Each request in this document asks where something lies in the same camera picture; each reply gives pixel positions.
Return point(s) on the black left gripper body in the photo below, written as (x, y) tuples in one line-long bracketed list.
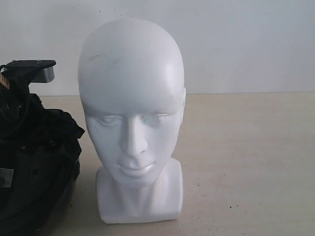
[(17, 75)]

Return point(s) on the black helmet with tinted visor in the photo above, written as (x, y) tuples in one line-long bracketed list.
[(39, 167)]

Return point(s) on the white mannequin head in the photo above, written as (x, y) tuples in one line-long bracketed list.
[(131, 85)]

